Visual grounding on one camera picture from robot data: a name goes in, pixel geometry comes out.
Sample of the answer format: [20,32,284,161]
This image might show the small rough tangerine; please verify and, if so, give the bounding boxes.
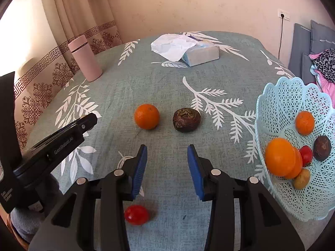
[295,111,316,136]

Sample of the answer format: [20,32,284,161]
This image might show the light blue lattice basket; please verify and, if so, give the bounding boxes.
[255,76,335,222]

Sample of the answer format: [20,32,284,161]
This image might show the pink thermos bottle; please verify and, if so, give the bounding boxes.
[68,35,103,82]

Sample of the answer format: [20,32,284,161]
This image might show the dark brown water chestnut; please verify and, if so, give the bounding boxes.
[313,135,332,162]
[173,108,201,132]

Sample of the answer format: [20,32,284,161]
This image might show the pink cloth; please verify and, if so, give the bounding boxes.
[309,54,335,102]

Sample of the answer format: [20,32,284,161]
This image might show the beige patterned curtain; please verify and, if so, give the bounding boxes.
[13,0,123,152]

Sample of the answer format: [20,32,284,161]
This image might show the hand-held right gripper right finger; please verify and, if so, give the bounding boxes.
[187,144,305,251]

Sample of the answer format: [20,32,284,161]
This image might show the large smooth orange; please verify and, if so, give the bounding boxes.
[265,137,297,177]

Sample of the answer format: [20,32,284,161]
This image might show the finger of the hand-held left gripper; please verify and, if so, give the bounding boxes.
[59,113,98,143]

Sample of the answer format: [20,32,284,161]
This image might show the red cherry tomato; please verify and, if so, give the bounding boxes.
[124,205,150,226]
[299,145,314,167]

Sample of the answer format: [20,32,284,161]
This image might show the leaf-print grey-green tablecloth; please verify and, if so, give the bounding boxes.
[25,31,335,251]

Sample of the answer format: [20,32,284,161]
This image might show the light blue tissue box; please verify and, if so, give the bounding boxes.
[180,35,220,67]

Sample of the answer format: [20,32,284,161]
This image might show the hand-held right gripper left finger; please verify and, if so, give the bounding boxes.
[28,144,148,251]

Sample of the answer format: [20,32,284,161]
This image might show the black power cable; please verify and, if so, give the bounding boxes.
[277,18,285,60]

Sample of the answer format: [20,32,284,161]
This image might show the grey cushion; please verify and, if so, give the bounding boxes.
[310,19,335,55]
[301,53,317,85]
[288,23,312,70]

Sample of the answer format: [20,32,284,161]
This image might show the leopard print cloth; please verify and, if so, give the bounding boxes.
[313,48,335,84]

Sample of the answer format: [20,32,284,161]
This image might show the large rough-skinned orange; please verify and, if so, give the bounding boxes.
[134,104,160,130]

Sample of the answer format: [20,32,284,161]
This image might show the brown round fruit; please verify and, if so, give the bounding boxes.
[292,169,311,190]

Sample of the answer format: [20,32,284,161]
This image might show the white tissue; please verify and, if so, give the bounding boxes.
[151,33,202,62]

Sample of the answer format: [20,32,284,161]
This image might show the person's left forearm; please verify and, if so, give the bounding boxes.
[6,174,64,243]

